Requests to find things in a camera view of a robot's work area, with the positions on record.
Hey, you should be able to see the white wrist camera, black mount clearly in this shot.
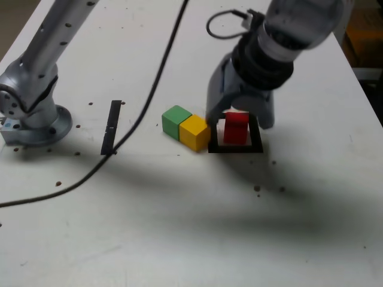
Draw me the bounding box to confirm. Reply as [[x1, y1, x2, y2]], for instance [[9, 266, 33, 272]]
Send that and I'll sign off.
[[241, 8, 265, 30]]

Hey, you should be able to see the green cube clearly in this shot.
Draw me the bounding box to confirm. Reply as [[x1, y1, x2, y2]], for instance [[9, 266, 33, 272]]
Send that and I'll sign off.
[[161, 105, 193, 141]]

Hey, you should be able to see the white shelf board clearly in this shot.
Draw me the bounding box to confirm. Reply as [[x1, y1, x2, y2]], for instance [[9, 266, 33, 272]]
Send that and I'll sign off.
[[352, 67, 383, 81]]

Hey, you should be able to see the black cable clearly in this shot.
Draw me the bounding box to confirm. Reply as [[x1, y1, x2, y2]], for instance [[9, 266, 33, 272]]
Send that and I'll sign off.
[[0, 0, 251, 209]]

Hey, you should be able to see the red cube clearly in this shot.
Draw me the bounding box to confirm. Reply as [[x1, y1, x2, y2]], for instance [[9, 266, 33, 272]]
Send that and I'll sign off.
[[223, 110, 250, 145]]

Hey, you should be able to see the brown cardboard box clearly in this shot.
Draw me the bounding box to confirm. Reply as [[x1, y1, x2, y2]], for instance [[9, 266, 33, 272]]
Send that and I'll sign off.
[[343, 19, 383, 68]]

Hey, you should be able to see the black tape strip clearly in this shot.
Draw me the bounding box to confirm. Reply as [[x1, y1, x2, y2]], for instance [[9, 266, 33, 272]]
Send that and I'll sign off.
[[101, 100, 123, 155]]

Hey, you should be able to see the yellow cube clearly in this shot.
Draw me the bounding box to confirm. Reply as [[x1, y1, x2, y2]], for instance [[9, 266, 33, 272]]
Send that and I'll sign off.
[[179, 114, 212, 152]]

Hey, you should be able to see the black tape square outline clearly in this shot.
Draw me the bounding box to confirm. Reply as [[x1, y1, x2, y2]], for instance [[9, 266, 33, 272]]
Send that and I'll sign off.
[[206, 113, 264, 154]]

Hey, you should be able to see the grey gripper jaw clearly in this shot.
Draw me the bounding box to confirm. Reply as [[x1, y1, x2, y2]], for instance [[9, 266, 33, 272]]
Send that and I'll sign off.
[[205, 54, 241, 126], [229, 88, 276, 130]]

